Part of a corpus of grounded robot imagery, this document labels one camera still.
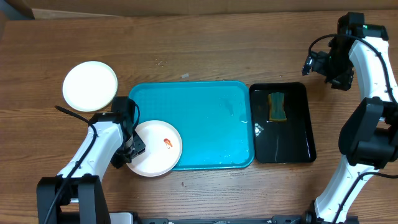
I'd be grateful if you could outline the white plate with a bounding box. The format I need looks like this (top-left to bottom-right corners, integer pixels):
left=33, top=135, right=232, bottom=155
left=62, top=61, right=118, bottom=112
left=127, top=120, right=183, bottom=177

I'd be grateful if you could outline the orange green sponge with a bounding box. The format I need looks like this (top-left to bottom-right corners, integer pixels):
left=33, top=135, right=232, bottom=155
left=268, top=92, right=287, bottom=122

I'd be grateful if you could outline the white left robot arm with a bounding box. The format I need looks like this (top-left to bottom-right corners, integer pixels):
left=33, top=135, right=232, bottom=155
left=36, top=111, right=145, bottom=223

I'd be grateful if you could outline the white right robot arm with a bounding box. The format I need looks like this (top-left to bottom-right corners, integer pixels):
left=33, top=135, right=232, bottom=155
left=301, top=34, right=397, bottom=223

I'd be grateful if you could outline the turquoise plastic tray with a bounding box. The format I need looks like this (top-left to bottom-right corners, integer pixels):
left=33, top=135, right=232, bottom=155
left=129, top=80, right=254, bottom=170

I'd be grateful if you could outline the black water tray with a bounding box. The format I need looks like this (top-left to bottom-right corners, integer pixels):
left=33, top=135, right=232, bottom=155
left=249, top=82, right=317, bottom=164

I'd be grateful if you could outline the brown cardboard backboard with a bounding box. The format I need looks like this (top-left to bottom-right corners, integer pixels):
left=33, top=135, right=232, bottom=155
left=0, top=0, right=398, bottom=20

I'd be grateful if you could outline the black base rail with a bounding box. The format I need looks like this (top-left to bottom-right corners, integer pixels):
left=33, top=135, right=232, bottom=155
left=110, top=212, right=360, bottom=224

